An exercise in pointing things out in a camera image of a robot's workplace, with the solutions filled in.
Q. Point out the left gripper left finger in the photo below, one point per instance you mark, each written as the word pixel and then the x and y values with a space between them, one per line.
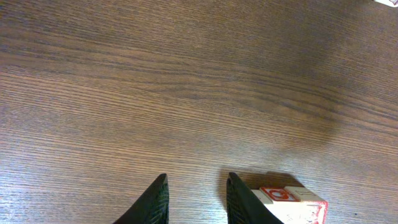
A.
pixel 152 207

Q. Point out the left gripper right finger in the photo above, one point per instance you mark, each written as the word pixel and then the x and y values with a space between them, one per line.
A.
pixel 243 206

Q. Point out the red Q wooden block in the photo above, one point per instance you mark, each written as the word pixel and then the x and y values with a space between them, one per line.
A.
pixel 312 209

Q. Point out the red-striped centre wooden block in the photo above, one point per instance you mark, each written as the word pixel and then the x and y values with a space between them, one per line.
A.
pixel 390 3

